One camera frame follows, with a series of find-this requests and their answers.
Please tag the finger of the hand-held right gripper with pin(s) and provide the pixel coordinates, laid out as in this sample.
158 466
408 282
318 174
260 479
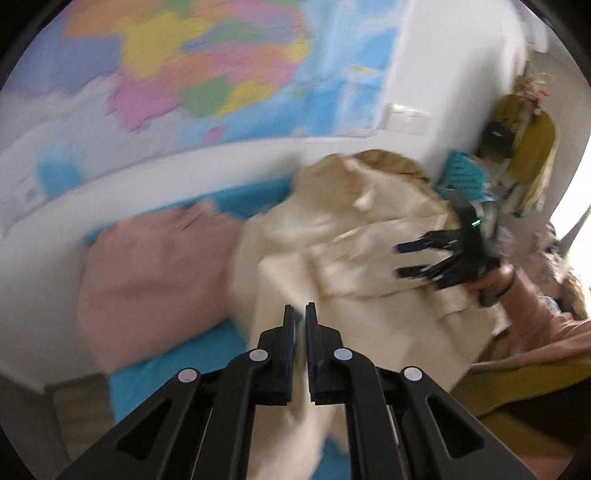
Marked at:
431 242
438 272

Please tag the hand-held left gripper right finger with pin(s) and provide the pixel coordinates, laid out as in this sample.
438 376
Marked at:
318 364

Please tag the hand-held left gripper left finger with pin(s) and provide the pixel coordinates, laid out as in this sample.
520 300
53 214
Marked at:
281 360

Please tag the cream garment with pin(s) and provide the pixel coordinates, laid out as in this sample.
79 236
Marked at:
351 277

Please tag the person's right forearm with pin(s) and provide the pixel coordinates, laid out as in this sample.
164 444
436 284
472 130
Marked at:
540 318

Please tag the person's right hand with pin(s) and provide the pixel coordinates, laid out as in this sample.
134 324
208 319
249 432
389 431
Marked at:
496 281

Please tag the teal plastic basket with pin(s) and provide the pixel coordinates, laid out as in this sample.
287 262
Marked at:
461 170

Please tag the blue floral bed sheet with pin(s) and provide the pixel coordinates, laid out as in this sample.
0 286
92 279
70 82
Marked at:
194 364

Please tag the mustard hanging garment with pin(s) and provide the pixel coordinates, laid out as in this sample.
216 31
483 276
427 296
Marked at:
535 147

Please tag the mustard brown garment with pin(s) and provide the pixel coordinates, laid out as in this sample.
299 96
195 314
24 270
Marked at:
531 383

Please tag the pink garment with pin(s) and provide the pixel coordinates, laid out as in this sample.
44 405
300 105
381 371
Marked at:
157 277

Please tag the floral hanging cloth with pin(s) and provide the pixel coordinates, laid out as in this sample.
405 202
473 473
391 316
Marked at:
531 87

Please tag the black garment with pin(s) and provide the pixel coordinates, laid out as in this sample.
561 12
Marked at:
545 431

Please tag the colourful wall map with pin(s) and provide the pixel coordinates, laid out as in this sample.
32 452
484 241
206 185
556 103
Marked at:
207 69

